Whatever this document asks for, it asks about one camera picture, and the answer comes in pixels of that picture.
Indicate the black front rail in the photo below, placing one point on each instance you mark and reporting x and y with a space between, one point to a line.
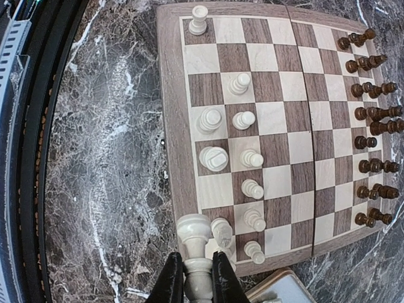
54 27

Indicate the white chess piece tall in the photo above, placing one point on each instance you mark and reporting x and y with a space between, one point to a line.
209 120

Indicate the wooden chess board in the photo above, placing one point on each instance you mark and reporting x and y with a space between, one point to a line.
305 127

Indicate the white rook chess piece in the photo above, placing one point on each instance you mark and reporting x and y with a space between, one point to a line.
194 231

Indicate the dark pawn front row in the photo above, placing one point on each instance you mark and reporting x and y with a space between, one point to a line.
362 142

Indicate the metal tray wood rim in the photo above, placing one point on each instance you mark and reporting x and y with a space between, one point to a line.
281 286

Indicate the white knight chess piece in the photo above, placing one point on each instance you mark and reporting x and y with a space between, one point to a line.
223 235

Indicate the white chess piece pair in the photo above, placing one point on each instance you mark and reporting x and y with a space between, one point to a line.
251 158

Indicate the white slotted cable duct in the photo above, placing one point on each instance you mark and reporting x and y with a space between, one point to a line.
12 73

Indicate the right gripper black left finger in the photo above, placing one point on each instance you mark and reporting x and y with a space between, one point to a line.
170 283

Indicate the dark chess piece far left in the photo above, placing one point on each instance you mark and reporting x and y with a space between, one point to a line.
356 39

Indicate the white bishop chess piece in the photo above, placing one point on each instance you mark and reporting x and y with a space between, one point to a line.
254 219

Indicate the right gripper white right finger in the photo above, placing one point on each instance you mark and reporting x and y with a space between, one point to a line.
225 285

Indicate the white chess piece corner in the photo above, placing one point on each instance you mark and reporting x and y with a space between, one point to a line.
198 24

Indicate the white pawn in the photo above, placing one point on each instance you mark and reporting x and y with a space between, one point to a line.
243 120
253 250
240 84

